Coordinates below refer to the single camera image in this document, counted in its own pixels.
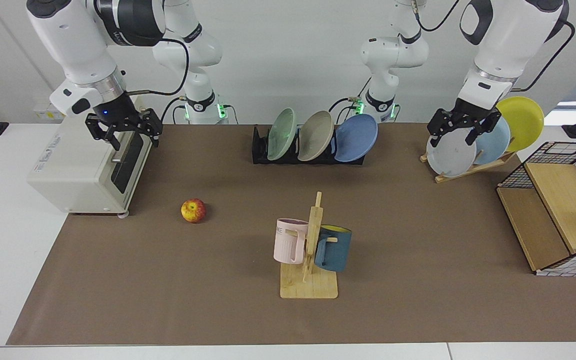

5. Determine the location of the red yellow apple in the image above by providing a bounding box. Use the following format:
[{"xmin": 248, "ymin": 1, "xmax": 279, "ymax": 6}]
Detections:
[{"xmin": 181, "ymin": 198, "xmax": 207, "ymax": 224}]

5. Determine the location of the grey plate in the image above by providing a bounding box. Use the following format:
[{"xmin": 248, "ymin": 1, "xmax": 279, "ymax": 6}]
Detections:
[{"xmin": 426, "ymin": 131, "xmax": 478, "ymax": 178}]

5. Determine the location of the light blue plate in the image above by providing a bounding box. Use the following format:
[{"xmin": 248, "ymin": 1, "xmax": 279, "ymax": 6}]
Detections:
[{"xmin": 472, "ymin": 116, "xmax": 512, "ymax": 166}]

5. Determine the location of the wooden plate rack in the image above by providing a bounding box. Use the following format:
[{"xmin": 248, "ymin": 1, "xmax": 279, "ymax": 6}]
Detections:
[{"xmin": 419, "ymin": 150, "xmax": 517, "ymax": 184}]

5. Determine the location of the yellow plate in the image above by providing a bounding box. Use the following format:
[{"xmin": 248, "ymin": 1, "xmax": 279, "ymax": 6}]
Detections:
[{"xmin": 495, "ymin": 96, "xmax": 545, "ymax": 153}]

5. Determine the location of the black dish rack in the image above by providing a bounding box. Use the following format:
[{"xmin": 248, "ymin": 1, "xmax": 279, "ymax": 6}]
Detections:
[{"xmin": 252, "ymin": 125, "xmax": 369, "ymax": 166}]

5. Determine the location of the beige plate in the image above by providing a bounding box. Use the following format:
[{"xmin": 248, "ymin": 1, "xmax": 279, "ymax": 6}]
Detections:
[{"xmin": 297, "ymin": 110, "xmax": 335, "ymax": 162}]

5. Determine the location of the green plate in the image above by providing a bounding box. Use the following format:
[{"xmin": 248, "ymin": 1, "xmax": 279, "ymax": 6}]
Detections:
[{"xmin": 267, "ymin": 107, "xmax": 299, "ymax": 161}]

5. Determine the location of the pale toaster oven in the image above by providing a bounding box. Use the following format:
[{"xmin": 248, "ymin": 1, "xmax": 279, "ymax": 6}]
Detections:
[{"xmin": 27, "ymin": 95, "xmax": 157, "ymax": 218}]

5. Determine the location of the dark blue cup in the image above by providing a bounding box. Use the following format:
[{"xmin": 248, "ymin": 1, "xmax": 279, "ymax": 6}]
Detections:
[{"xmin": 314, "ymin": 225, "xmax": 353, "ymax": 273}]

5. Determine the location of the brown table cloth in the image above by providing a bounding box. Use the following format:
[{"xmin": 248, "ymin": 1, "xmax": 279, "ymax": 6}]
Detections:
[{"xmin": 6, "ymin": 123, "xmax": 576, "ymax": 346}]

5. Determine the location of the pink cup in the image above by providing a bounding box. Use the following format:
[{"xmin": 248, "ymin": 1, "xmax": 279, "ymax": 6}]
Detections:
[{"xmin": 273, "ymin": 218, "xmax": 310, "ymax": 264}]

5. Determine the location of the wooden cup stand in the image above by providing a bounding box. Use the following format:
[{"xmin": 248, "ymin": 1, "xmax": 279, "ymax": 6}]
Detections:
[{"xmin": 280, "ymin": 191, "xmax": 339, "ymax": 300}]

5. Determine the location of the black base cable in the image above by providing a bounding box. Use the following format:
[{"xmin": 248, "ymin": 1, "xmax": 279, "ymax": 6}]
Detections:
[
  {"xmin": 328, "ymin": 77, "xmax": 373, "ymax": 126},
  {"xmin": 160, "ymin": 96, "xmax": 188, "ymax": 125}
]

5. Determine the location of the white wall socket box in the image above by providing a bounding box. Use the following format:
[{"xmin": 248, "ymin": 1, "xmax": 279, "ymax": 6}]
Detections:
[{"xmin": 33, "ymin": 102, "xmax": 67, "ymax": 122}]

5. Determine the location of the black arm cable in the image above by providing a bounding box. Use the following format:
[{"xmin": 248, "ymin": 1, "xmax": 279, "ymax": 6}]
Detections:
[
  {"xmin": 510, "ymin": 20, "xmax": 576, "ymax": 94},
  {"xmin": 127, "ymin": 37, "xmax": 191, "ymax": 97}
]

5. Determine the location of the wire basket with wooden floor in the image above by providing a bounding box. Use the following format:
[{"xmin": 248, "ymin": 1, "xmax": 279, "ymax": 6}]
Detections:
[{"xmin": 496, "ymin": 141, "xmax": 576, "ymax": 277}]

